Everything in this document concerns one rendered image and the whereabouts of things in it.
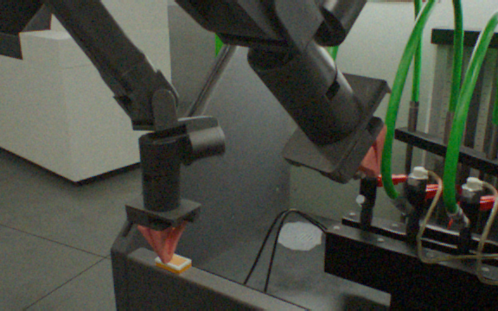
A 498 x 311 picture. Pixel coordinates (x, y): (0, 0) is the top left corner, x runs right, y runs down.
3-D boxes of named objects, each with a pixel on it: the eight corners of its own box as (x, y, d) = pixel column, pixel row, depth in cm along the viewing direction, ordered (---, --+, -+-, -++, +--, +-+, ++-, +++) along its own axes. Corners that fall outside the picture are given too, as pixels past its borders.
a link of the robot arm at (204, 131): (124, 93, 81) (150, 91, 74) (191, 83, 87) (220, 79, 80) (137, 172, 83) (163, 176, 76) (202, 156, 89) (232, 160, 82)
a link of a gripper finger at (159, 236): (159, 245, 91) (155, 193, 87) (192, 257, 87) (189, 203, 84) (129, 263, 85) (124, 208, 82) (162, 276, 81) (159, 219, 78)
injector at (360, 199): (345, 285, 94) (353, 171, 87) (357, 272, 98) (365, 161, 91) (360, 290, 92) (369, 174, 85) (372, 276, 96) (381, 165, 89)
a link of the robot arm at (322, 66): (227, 60, 43) (280, 65, 40) (270, -5, 45) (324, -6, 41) (271, 111, 48) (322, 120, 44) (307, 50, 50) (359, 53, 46)
